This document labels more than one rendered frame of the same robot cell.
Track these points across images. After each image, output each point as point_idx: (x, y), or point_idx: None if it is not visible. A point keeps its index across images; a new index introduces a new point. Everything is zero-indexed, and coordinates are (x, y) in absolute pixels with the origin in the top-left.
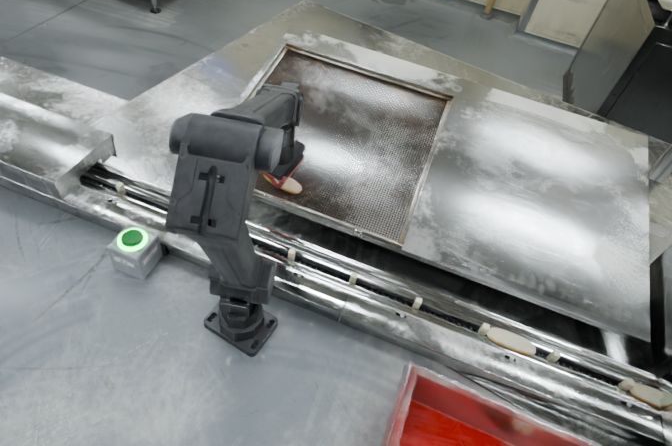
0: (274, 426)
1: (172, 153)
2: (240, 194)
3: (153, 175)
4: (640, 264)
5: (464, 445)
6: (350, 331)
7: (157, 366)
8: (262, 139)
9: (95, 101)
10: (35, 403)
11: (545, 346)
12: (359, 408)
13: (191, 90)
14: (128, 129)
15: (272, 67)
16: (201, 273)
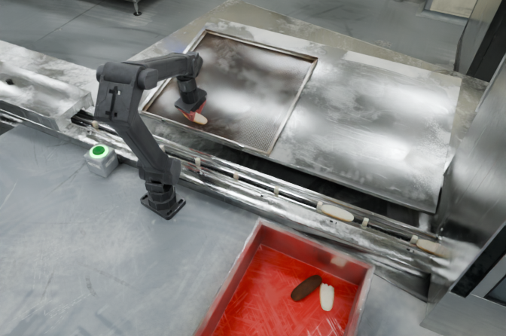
0: (177, 257)
1: (99, 82)
2: (129, 99)
3: None
4: (437, 164)
5: (295, 271)
6: (232, 207)
7: (111, 224)
8: (141, 72)
9: (83, 74)
10: (41, 240)
11: (361, 216)
12: (231, 249)
13: None
14: None
15: (195, 45)
16: None
